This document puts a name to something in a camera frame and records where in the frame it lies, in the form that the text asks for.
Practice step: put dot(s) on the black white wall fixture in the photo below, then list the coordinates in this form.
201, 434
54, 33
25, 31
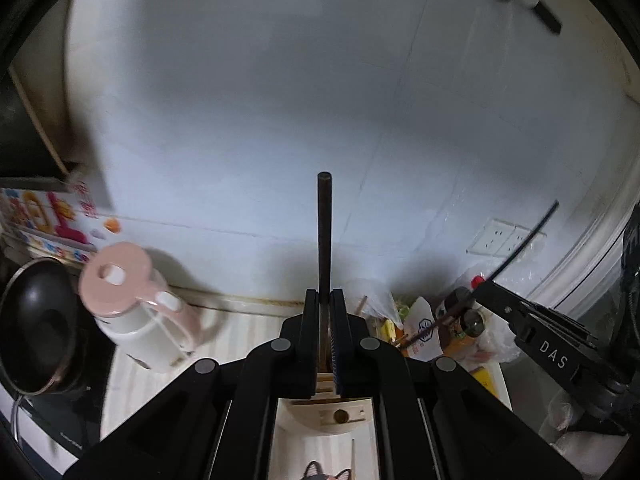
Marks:
547, 15

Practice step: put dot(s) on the red cap dark bottle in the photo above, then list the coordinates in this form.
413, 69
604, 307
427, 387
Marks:
477, 280

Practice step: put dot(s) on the dark chopstick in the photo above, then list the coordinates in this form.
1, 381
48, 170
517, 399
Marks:
325, 240
523, 240

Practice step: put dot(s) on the black range hood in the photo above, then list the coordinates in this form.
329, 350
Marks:
25, 135

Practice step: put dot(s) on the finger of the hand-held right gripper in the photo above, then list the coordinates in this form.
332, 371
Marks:
500, 302

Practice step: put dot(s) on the row of wooden chopsticks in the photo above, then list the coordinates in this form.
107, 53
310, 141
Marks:
352, 452

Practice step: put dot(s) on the orange packet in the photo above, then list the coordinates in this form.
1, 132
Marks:
460, 347

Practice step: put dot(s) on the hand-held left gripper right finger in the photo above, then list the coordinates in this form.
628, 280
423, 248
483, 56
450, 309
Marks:
336, 365

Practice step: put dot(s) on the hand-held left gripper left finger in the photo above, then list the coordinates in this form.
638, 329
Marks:
310, 340

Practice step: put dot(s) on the striped cat print mat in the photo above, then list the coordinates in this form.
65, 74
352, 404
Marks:
240, 330

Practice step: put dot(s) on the white wall socket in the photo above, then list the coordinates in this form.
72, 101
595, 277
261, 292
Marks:
527, 250
490, 236

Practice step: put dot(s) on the colourful wall stickers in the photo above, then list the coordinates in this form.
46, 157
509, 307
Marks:
40, 215

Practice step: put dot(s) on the white packet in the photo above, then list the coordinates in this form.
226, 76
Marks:
422, 327

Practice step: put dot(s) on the black induction cooktop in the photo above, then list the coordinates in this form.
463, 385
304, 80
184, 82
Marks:
65, 420

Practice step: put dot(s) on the yellow device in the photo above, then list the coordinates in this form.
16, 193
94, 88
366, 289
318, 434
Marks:
485, 379

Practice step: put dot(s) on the beige utensil holder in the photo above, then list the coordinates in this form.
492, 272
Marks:
305, 417

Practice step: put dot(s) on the yellow box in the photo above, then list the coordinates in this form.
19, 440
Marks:
389, 330

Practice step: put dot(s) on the white door frame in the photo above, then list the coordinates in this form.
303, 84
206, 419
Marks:
590, 240

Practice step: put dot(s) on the pink white electric kettle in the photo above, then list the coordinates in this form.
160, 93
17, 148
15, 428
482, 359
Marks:
140, 320

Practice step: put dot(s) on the orange label sauce bottle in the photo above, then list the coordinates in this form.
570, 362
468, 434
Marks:
472, 323

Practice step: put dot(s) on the red seal wall sticker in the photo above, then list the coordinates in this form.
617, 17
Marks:
86, 200

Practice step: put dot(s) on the black wok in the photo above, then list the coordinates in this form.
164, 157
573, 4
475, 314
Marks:
45, 325

